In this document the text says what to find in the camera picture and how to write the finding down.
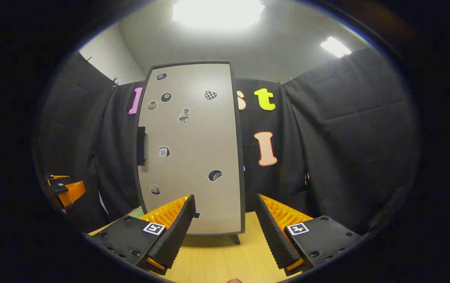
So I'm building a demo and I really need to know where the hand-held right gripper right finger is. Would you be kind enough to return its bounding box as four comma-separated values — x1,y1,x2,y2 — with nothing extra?
255,193,368,276

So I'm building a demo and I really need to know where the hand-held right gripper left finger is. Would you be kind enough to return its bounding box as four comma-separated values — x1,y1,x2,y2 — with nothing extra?
87,194,196,275

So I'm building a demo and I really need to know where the black cabinet door handle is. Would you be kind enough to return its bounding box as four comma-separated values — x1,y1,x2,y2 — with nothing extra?
137,126,147,167

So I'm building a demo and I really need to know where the grey cabinet door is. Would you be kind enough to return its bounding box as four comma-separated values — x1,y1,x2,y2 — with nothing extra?
136,61,246,236

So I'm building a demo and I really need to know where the black backdrop cloth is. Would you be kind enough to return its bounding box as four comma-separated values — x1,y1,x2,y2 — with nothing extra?
33,47,420,236

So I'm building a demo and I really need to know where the small ceiling light strip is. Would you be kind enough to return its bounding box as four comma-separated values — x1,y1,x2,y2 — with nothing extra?
320,36,352,58

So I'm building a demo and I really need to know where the large ceiling light panel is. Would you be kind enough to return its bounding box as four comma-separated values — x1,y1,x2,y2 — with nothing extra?
172,0,265,30

